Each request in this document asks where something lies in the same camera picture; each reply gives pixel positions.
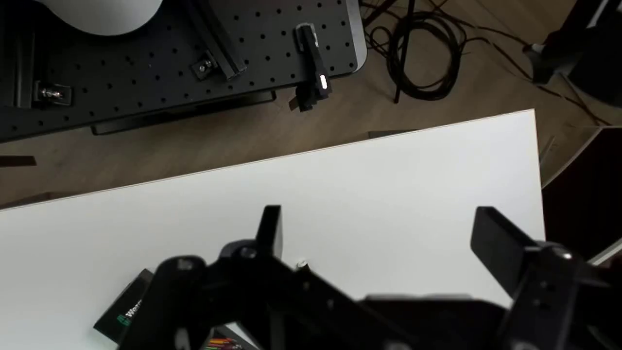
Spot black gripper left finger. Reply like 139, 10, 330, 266
256, 204, 281, 256

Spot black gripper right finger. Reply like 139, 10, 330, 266
470, 206, 541, 299

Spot black side table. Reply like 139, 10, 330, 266
541, 126, 622, 262

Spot black flat printed box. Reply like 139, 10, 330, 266
90, 268, 248, 350

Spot black tripod stand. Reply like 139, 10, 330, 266
522, 0, 622, 107

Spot black clamp handle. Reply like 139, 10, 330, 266
289, 23, 332, 111

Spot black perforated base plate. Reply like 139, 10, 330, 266
0, 0, 367, 142

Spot black coiled cable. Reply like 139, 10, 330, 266
359, 0, 609, 128

